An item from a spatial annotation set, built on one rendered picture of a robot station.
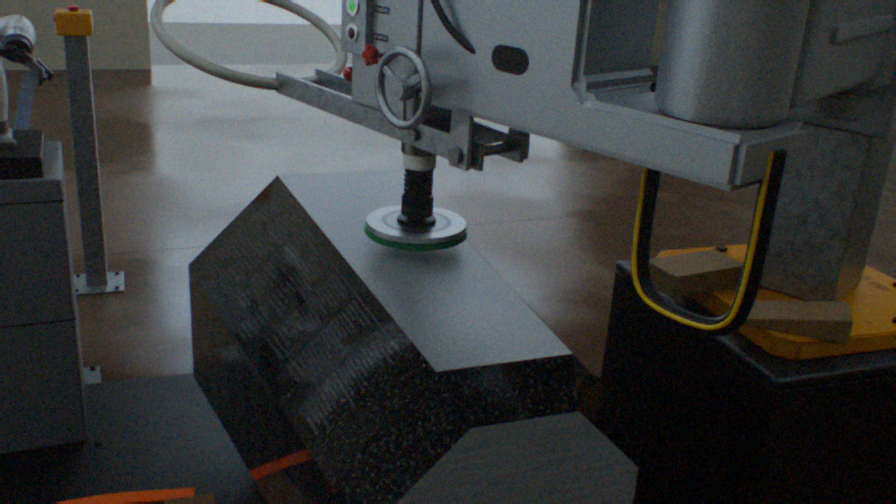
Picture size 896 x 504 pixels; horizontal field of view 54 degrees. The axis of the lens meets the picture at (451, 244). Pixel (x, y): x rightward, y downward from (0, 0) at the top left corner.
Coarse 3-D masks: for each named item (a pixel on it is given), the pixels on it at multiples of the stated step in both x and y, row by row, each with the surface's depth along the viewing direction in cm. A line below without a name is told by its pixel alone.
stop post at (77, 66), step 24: (72, 24) 313; (72, 48) 318; (72, 72) 321; (72, 96) 324; (72, 120) 327; (96, 144) 335; (96, 168) 335; (96, 192) 339; (96, 216) 342; (96, 240) 345; (96, 264) 348; (96, 288) 350; (120, 288) 351
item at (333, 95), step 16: (288, 80) 201; (304, 80) 198; (320, 80) 211; (336, 80) 206; (288, 96) 203; (304, 96) 198; (320, 96) 193; (336, 96) 189; (336, 112) 190; (352, 112) 186; (368, 112) 182; (368, 128) 183; (384, 128) 179; (416, 128) 171; (432, 128) 168; (480, 128) 174; (496, 128) 172; (416, 144) 172; (432, 144) 169; (448, 144) 165; (480, 144) 160; (496, 144) 166; (512, 144) 168; (480, 160) 160; (512, 160) 169
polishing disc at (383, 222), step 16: (384, 208) 193; (400, 208) 194; (368, 224) 183; (384, 224) 183; (400, 224) 184; (448, 224) 186; (464, 224) 187; (400, 240) 178; (416, 240) 177; (432, 240) 178; (448, 240) 180
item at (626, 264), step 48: (624, 288) 208; (624, 336) 209; (672, 336) 190; (720, 336) 176; (624, 384) 211; (672, 384) 193; (720, 384) 175; (768, 384) 162; (816, 384) 163; (864, 384) 168; (672, 432) 194; (720, 432) 176; (768, 432) 164; (816, 432) 168; (864, 432) 173; (672, 480) 195; (720, 480) 177; (768, 480) 168; (816, 480) 173; (864, 480) 178
